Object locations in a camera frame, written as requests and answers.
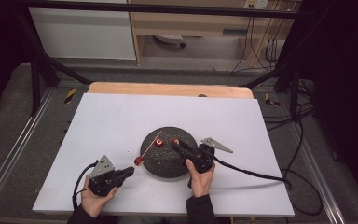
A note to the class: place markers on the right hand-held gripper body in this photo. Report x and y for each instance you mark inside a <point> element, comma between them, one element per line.
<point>203,158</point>

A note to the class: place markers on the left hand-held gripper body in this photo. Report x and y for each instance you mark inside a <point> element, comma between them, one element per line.
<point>101,182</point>

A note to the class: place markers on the round black plate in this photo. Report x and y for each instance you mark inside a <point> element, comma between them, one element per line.
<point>164,165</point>

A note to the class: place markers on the thin wooden skewer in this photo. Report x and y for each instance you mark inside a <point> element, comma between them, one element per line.
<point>151,144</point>

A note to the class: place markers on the person's left hand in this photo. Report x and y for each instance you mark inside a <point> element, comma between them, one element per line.
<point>94,202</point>

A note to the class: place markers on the person's right hand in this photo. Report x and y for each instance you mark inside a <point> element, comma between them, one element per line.
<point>200,183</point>

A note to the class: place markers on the wooden table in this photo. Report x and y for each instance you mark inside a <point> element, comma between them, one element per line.
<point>167,89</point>

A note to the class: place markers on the grey chair base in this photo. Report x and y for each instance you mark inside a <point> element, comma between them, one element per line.
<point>169,39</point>

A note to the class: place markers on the light wooden desk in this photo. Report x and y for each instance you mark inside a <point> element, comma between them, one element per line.
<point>192,23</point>

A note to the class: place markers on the white cabinet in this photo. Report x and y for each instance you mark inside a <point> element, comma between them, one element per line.
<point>80,34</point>

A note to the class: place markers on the white power strip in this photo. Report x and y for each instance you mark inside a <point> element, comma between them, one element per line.
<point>256,3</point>

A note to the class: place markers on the aluminium floor rail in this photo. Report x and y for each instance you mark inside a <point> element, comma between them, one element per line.
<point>318,174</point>
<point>15,146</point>

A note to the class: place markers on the black metal frame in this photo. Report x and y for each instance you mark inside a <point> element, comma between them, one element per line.
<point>155,8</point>

